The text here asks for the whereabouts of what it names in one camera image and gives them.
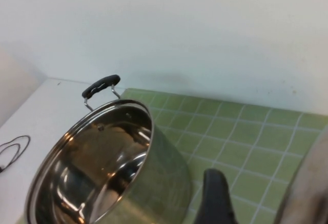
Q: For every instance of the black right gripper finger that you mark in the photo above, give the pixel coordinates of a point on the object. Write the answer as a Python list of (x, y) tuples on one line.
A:
[(215, 198)]

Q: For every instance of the green grid pattern mat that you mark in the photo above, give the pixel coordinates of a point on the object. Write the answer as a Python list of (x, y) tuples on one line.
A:
[(243, 137)]

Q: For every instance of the steel pot lid black knob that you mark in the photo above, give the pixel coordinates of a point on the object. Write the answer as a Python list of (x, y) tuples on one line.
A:
[(307, 183)]

